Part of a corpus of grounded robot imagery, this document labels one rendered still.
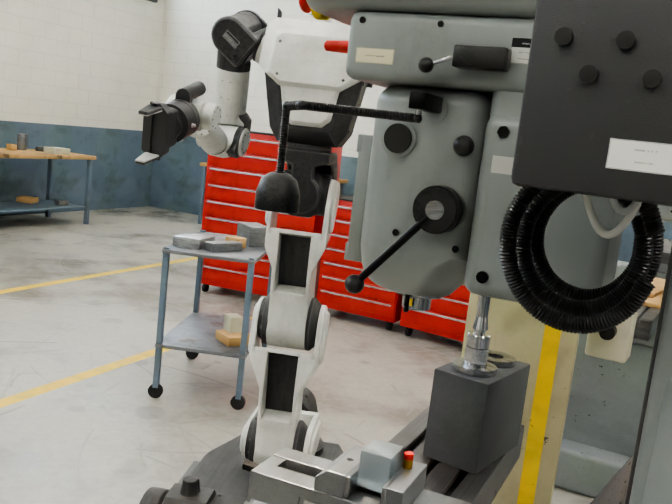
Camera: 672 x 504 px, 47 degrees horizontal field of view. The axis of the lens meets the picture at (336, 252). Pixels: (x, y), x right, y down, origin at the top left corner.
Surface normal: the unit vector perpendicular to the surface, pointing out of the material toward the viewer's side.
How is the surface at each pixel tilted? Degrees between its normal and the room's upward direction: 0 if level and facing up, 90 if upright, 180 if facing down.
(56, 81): 90
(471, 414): 90
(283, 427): 100
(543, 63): 90
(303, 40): 90
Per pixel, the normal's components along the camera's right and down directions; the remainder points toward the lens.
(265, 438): -0.11, 0.07
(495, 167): -0.42, 0.09
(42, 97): 0.90, 0.17
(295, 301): -0.14, 0.29
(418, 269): -0.42, 0.54
